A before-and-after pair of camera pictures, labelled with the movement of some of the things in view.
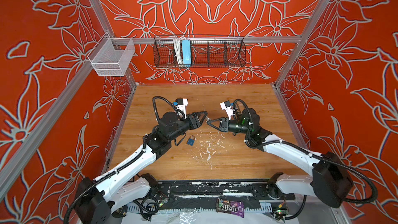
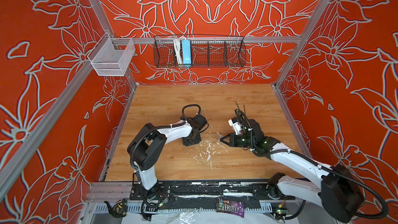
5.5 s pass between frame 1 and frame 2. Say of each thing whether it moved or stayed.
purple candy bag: stayed
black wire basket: stayed
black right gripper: moved
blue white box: stayed
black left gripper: moved
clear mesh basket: stayed
